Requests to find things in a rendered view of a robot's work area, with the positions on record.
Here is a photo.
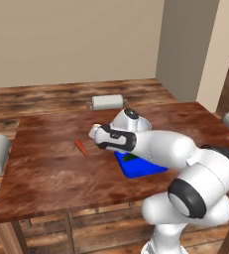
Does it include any blue tray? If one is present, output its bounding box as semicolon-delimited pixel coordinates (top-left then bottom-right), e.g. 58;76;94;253
114;150;170;180

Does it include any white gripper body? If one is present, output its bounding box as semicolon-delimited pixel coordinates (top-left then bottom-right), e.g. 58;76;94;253
87;123;102;140

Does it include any green vegetable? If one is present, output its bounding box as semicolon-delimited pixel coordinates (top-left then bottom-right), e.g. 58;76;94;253
122;153;139;163

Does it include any orange carrot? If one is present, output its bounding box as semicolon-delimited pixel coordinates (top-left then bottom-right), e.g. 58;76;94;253
73;139;90;157

